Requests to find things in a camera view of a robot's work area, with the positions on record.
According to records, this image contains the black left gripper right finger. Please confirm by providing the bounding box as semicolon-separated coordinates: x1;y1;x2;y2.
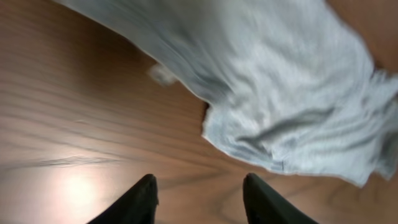
243;173;317;224

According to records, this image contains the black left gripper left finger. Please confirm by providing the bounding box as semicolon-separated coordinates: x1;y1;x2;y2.
88;174;159;224

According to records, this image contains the light blue t-shirt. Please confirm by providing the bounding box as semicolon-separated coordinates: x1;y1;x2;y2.
63;0;397;186

